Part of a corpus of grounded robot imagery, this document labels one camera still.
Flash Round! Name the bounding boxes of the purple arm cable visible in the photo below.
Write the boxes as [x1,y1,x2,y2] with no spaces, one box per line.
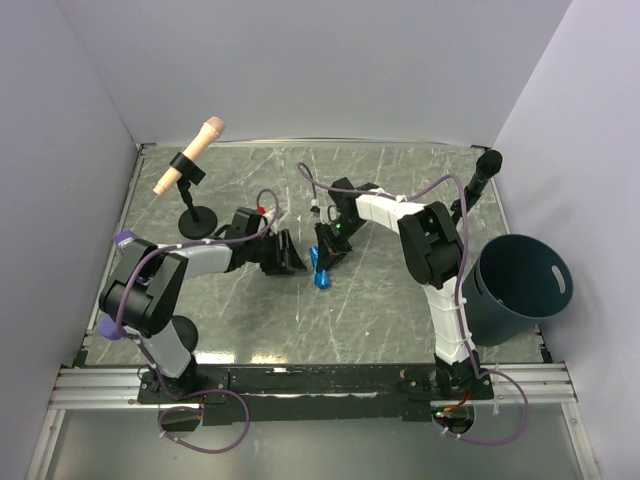
[296,161,530,446]
[114,188,281,454]

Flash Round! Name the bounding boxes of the beige microphone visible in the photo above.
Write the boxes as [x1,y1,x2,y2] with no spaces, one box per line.
[153,117,225,195]

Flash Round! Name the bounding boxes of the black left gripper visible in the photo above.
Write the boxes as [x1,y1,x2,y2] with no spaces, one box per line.
[246,229,308,276]

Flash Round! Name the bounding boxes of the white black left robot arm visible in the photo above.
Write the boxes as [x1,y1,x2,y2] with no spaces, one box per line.
[98,207,306,402]

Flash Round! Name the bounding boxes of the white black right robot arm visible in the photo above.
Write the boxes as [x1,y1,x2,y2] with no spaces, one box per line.
[315,177,478,399]

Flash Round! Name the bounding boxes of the purple microphone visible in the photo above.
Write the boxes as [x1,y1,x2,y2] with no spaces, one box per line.
[97,314,127,341]

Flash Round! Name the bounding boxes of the black microphone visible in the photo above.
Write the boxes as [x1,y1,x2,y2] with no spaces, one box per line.
[466,149,503,196]

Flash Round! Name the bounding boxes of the black right mic stand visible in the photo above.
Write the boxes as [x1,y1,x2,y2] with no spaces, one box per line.
[450,187,481,224]

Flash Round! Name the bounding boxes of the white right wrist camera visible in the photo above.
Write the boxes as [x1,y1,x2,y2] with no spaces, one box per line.
[310,197,339,223]

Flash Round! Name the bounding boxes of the dark blue trash bin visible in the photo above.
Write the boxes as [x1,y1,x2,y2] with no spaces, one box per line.
[462,234,574,347]

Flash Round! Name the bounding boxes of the aluminium rail frame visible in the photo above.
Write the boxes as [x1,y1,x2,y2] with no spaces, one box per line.
[48,364,577,410]

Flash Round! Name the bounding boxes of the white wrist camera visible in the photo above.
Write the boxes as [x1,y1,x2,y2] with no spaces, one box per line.
[256,206,278,223]
[310,197,339,223]

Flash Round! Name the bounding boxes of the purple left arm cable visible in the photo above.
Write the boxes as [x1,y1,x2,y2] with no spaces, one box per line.
[114,188,281,454]

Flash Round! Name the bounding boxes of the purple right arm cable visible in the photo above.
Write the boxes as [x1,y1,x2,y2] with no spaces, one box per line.
[296,161,530,446]

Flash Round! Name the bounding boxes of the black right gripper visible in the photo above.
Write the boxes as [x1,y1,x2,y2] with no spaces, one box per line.
[315,215,367,273]

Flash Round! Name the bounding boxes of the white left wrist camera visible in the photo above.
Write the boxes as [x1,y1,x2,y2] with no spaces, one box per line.
[256,206,278,223]

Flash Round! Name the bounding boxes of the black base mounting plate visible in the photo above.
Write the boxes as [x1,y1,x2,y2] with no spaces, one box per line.
[137,363,494,426]

